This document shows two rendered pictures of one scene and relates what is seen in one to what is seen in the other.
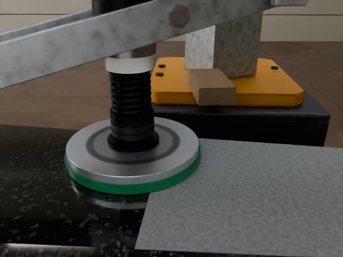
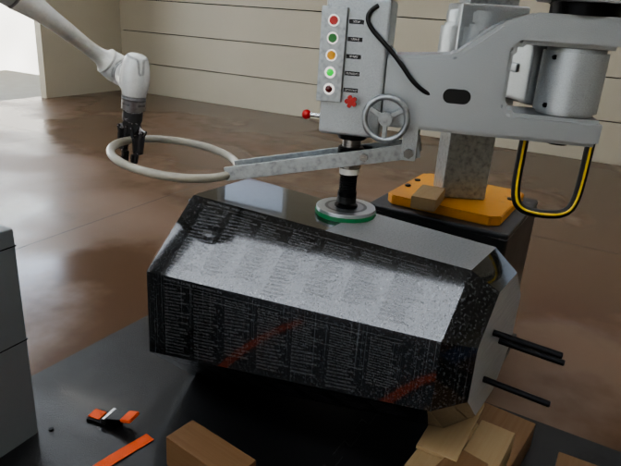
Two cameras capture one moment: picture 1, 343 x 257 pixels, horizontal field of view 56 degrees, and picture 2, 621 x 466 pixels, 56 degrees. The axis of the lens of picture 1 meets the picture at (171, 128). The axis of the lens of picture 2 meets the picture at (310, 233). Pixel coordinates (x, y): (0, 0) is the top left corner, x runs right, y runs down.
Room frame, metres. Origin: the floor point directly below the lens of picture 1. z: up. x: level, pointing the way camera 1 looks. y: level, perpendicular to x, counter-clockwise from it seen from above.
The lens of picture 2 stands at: (-1.37, -0.73, 1.49)
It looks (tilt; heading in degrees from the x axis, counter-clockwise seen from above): 21 degrees down; 27
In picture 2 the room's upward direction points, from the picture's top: 4 degrees clockwise
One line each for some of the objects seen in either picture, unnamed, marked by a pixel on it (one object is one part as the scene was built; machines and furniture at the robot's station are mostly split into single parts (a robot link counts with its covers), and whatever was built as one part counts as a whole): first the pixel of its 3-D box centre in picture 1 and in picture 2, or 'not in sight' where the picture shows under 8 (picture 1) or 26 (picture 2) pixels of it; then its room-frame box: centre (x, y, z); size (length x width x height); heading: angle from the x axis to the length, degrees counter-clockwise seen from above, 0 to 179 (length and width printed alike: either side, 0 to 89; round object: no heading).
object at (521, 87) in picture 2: not in sight; (502, 61); (1.00, -0.30, 1.36); 0.74 x 0.34 x 0.25; 38
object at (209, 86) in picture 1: (210, 85); (428, 197); (0.91, -0.11, 0.81); 0.20 x 0.10 x 0.05; 5
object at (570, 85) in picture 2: not in sight; (569, 80); (0.64, -0.57, 1.34); 0.19 x 0.19 x 0.20
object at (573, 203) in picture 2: not in sight; (550, 172); (0.64, -0.57, 1.05); 0.23 x 0.03 x 0.32; 106
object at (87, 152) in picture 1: (133, 144); (346, 207); (0.47, 0.06, 0.84); 0.21 x 0.21 x 0.01
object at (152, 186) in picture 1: (133, 146); (346, 208); (0.47, 0.06, 0.84); 0.22 x 0.22 x 0.04
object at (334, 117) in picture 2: not in sight; (382, 73); (0.49, -0.02, 1.32); 0.36 x 0.22 x 0.45; 106
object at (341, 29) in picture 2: not in sight; (332, 55); (0.34, 0.10, 1.37); 0.08 x 0.03 x 0.28; 106
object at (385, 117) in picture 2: not in sight; (386, 116); (0.38, -0.09, 1.20); 0.15 x 0.10 x 0.15; 106
